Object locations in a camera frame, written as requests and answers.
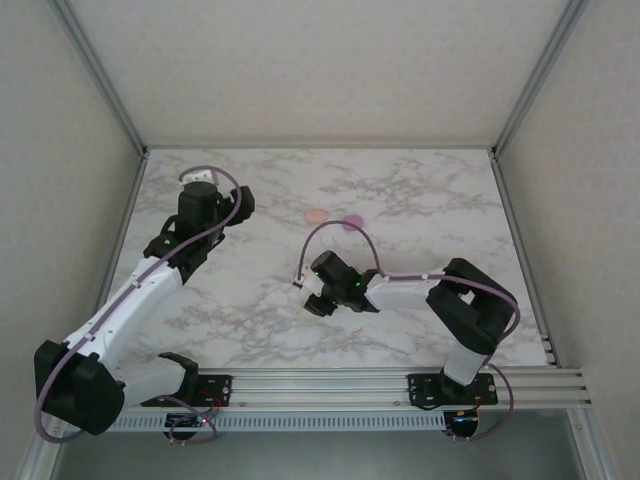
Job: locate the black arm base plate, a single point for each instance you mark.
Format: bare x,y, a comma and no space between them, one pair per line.
222,395
420,392

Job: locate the small circuit board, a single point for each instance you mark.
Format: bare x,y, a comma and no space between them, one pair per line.
462,417
187,421

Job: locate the pink earbud charging case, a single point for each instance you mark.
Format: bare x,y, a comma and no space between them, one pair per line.
315,216

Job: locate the aluminium table edge rail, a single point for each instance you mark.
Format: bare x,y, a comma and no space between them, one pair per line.
320,146
125,215
512,215

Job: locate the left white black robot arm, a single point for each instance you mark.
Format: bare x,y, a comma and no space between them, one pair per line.
135,310

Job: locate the aluminium mounting rail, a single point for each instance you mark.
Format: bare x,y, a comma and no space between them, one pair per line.
320,385

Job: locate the purple earbud charging case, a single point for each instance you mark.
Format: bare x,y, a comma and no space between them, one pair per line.
354,221

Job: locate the aluminium frame leg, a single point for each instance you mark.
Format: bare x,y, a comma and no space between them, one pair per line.
45,450
595,450

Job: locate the aluminium frame post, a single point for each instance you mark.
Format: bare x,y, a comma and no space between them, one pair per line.
536,80
104,80

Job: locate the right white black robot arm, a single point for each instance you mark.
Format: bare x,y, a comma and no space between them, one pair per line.
400,295

